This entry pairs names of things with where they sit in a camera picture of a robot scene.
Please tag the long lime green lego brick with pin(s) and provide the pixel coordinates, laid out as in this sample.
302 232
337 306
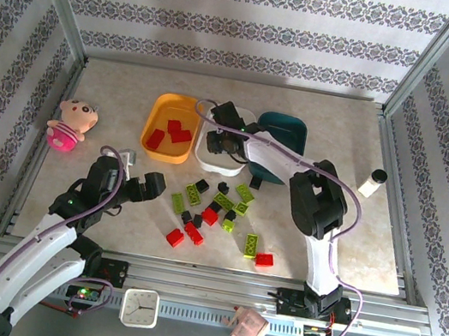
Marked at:
193 194
178 202
244 193
251 246
223 201

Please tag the black lego brick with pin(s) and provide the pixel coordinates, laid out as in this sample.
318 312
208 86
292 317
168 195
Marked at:
214 206
256 181
224 187
197 220
186 216
202 185
231 215

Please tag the orange plastic container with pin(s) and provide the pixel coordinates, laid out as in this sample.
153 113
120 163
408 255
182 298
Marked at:
165 109

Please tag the small lime green lego brick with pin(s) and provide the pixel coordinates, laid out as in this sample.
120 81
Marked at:
229 224
241 208

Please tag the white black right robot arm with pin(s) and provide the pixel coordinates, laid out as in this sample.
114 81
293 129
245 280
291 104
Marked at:
318 202

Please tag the white plastic container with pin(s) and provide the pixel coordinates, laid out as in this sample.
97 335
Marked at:
216 166

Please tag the teal plastic container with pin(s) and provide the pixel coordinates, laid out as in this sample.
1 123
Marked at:
287 131

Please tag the pink plush toy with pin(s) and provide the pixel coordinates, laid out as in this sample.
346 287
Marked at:
71 123

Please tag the small LED circuit board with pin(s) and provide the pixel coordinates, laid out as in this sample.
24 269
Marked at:
82 293

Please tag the white square clock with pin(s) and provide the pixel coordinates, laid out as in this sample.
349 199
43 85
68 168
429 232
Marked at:
140 307

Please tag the white bottle black cap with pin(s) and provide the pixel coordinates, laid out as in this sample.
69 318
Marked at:
371 185

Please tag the pink toy box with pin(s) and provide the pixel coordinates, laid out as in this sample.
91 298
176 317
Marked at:
248 329

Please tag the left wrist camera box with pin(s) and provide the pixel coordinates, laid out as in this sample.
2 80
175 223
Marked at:
127 162

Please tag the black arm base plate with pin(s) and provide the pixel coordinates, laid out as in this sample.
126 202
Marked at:
114 272
289 303

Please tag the aluminium mounting rail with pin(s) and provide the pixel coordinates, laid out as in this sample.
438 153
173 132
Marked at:
209 280

